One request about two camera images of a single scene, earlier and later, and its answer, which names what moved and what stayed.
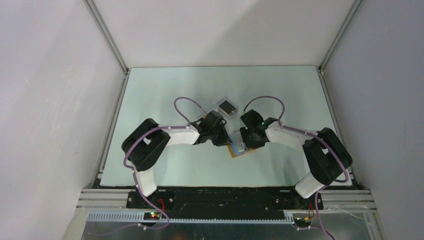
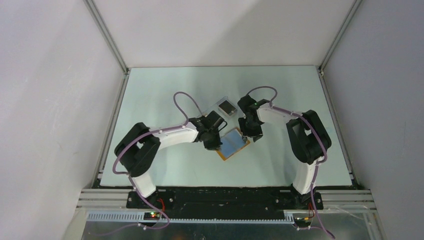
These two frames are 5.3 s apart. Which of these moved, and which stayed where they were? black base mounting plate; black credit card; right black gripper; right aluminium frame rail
Moved: right black gripper
Stayed: black base mounting plate; right aluminium frame rail; black credit card
